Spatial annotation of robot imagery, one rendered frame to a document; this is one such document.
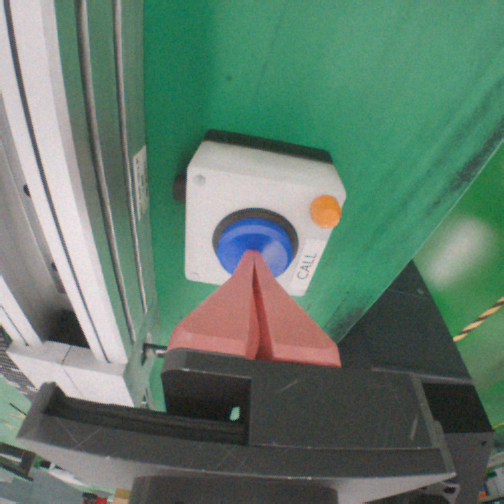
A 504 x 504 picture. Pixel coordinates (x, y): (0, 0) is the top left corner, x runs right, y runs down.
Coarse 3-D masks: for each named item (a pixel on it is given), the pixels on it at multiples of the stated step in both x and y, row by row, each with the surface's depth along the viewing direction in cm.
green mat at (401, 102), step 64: (192, 0) 13; (256, 0) 13; (320, 0) 13; (384, 0) 13; (448, 0) 12; (192, 64) 15; (256, 64) 15; (320, 64) 15; (384, 64) 15; (448, 64) 14; (192, 128) 18; (256, 128) 17; (320, 128) 17; (384, 128) 17; (448, 128) 17; (384, 192) 20; (448, 192) 19; (384, 256) 24; (320, 320) 30; (0, 384) 52
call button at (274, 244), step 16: (240, 224) 14; (256, 224) 14; (272, 224) 14; (224, 240) 14; (240, 240) 14; (256, 240) 14; (272, 240) 14; (288, 240) 14; (224, 256) 15; (240, 256) 15; (272, 256) 15; (288, 256) 15; (272, 272) 15
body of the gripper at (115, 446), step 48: (48, 384) 6; (48, 432) 5; (96, 432) 5; (144, 432) 6; (192, 432) 6; (240, 432) 6; (96, 480) 8; (144, 480) 6; (192, 480) 5; (240, 480) 5; (288, 480) 5; (336, 480) 5; (384, 480) 6; (432, 480) 6
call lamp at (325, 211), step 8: (320, 200) 13; (328, 200) 13; (336, 200) 14; (312, 208) 14; (320, 208) 13; (328, 208) 13; (336, 208) 13; (312, 216) 14; (320, 216) 13; (328, 216) 13; (336, 216) 13; (320, 224) 14; (328, 224) 13; (336, 224) 14
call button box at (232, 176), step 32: (192, 160) 14; (224, 160) 14; (256, 160) 15; (288, 160) 15; (320, 160) 17; (192, 192) 14; (224, 192) 14; (256, 192) 14; (288, 192) 14; (320, 192) 14; (192, 224) 15; (224, 224) 15; (288, 224) 15; (192, 256) 17; (320, 256) 16; (288, 288) 18
